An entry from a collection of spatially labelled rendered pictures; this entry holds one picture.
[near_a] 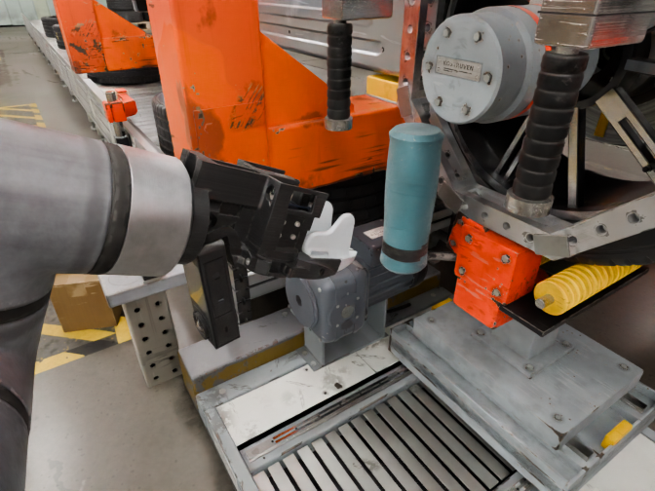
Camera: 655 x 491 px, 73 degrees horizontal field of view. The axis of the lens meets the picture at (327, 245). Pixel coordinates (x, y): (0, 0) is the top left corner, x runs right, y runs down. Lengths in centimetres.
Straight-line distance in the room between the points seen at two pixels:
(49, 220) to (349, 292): 76
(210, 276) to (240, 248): 3
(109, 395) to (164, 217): 109
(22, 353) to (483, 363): 90
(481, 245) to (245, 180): 55
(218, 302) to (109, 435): 92
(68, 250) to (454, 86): 48
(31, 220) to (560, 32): 40
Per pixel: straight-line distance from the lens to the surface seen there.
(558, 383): 108
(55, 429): 136
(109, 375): 143
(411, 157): 73
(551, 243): 75
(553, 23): 45
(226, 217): 36
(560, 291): 78
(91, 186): 29
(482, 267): 83
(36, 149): 30
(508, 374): 106
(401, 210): 77
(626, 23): 47
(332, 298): 95
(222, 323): 41
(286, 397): 114
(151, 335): 124
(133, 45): 283
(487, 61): 58
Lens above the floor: 95
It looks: 31 degrees down
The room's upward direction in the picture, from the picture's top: straight up
